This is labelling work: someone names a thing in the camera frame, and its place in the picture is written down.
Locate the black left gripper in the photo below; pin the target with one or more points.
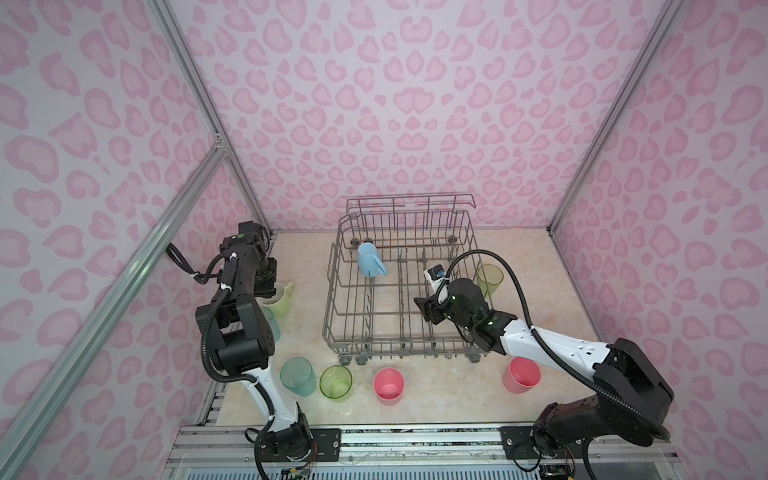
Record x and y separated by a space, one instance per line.
265 288

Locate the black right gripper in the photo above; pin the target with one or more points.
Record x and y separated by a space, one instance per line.
430 307

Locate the light green ceramic mug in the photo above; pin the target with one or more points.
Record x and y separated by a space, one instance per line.
279 304

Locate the light blue ceramic mug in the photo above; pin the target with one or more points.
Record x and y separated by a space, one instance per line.
369 261

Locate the teal textured plastic cup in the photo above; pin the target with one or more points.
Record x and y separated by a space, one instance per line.
273 323

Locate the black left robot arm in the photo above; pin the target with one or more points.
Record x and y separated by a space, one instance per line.
237 343

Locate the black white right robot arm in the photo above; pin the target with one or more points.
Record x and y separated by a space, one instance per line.
630 399

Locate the yellow-green plastic cup right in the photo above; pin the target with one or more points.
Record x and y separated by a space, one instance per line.
488 278

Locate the pink plastic cup centre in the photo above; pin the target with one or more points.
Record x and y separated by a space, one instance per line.
389 386

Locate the pink plastic cup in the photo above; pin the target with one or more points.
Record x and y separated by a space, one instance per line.
389 386
521 375

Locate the teal plastic cup front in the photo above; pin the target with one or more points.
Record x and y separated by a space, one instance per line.
297 375

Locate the pink plastic cup right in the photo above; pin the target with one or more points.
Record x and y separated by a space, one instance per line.
521 375

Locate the green transparent plastic cup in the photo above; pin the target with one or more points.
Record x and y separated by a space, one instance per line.
336 382

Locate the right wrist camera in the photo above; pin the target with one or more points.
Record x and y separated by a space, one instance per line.
435 274

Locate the grey wire dish rack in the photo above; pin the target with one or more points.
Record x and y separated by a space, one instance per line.
368 318

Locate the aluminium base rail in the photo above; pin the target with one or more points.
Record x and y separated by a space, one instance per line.
419 451

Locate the left aluminium frame strut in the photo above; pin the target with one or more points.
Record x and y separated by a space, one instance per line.
38 414

